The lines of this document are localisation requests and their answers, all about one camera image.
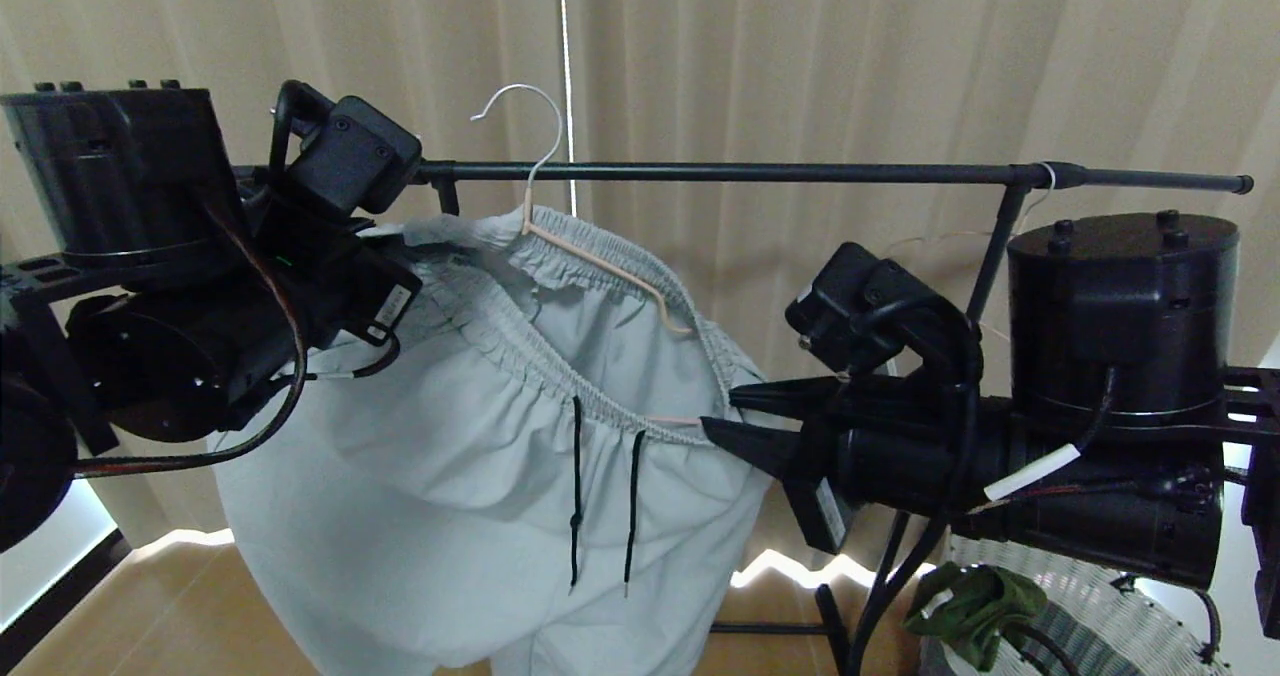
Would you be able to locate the black clothes rack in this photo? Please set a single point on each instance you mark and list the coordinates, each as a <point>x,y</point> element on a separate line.
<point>750,171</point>

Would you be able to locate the pink clothes hanger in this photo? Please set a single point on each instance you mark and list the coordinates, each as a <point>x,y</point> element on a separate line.
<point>945,237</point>
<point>600,267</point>

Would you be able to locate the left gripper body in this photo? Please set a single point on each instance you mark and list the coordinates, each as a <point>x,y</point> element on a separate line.
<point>180,356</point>

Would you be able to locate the green long-sleeved shirt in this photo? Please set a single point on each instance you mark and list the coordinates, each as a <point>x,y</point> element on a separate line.
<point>965,611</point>

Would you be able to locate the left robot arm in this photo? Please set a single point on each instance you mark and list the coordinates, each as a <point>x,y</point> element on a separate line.
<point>110,166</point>

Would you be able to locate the pale grey shorts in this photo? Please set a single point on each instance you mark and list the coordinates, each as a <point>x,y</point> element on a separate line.
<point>450,516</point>

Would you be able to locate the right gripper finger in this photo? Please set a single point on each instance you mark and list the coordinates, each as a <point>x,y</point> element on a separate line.
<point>800,401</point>
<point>765,451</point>

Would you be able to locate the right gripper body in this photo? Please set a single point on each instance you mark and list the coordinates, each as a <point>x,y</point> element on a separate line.
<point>900,466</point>

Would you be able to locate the white laundry basket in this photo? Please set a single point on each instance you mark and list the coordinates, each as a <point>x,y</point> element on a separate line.
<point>1110,626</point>

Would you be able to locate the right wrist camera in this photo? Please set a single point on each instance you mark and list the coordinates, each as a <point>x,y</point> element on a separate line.
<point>860,306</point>

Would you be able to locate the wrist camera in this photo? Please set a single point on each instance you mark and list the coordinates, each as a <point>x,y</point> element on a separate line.
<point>860,306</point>
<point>350,161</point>

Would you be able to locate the beige curtain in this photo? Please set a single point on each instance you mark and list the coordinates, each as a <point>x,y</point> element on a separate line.
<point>750,56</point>

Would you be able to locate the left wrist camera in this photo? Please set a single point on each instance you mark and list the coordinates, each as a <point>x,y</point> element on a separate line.
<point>350,161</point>

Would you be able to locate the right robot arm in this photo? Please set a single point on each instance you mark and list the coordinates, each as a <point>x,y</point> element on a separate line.
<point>1120,316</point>

